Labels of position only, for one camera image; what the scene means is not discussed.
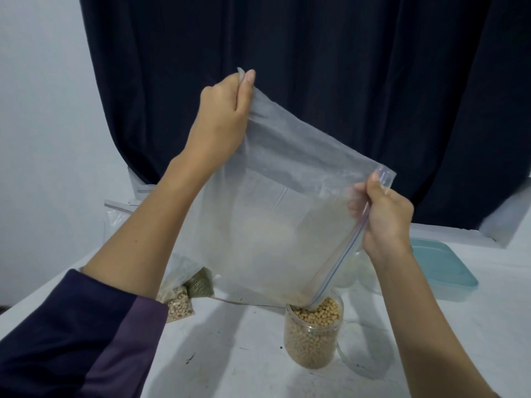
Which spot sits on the person's left forearm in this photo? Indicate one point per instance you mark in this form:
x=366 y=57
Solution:
x=133 y=253

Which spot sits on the pile of yellow soybeans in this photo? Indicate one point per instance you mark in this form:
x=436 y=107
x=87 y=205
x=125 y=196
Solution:
x=311 y=344

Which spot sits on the person's right forearm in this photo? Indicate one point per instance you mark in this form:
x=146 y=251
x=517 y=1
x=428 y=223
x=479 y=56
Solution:
x=423 y=327

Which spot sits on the zip bag of grains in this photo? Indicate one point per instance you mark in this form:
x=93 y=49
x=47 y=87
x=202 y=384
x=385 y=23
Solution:
x=120 y=219

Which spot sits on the person's right hand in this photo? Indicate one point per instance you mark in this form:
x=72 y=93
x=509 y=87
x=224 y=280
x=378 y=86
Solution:
x=388 y=226

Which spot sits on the dark navy curtain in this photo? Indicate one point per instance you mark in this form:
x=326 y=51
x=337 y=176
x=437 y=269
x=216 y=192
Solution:
x=332 y=62

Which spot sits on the transparent jar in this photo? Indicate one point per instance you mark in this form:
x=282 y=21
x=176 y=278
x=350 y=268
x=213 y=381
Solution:
x=348 y=271
x=313 y=348

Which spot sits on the clear bag with soybeans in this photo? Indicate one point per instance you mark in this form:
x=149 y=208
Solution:
x=274 y=211

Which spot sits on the teal lidded plastic container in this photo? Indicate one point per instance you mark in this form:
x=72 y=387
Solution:
x=446 y=267

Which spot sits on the clear round lid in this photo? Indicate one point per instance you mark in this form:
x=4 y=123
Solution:
x=365 y=348

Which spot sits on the person's left hand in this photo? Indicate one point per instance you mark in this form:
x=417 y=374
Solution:
x=217 y=124

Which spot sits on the clear zip bag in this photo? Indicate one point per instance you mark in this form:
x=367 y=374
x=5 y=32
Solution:
x=141 y=188

